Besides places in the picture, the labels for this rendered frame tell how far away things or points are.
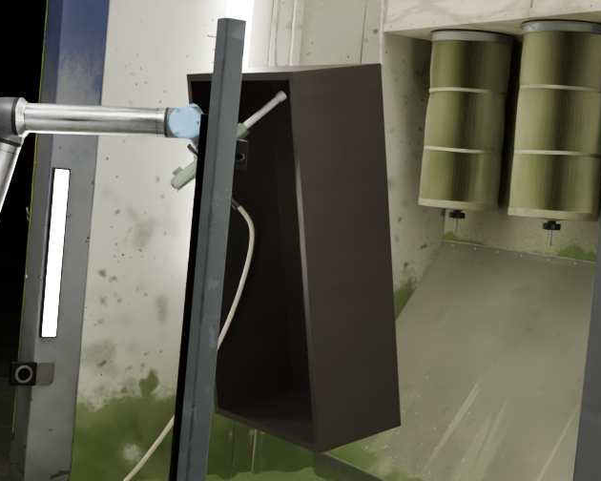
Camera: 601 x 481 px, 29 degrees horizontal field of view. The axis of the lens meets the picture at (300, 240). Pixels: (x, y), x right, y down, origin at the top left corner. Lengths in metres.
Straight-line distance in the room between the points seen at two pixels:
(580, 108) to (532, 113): 0.17
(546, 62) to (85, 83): 1.70
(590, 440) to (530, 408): 2.34
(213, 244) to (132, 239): 2.06
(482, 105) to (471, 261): 0.73
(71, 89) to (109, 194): 0.42
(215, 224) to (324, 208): 1.15
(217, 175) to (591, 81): 2.21
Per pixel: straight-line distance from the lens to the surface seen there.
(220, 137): 2.47
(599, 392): 2.05
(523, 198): 4.38
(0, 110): 3.52
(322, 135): 3.57
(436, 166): 4.81
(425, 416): 4.73
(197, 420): 2.53
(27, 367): 4.41
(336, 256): 3.64
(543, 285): 4.75
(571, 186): 4.36
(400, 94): 5.14
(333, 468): 4.98
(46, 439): 4.53
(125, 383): 4.60
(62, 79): 4.39
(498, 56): 4.84
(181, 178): 3.83
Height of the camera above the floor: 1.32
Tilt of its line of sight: 3 degrees down
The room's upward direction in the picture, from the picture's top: 5 degrees clockwise
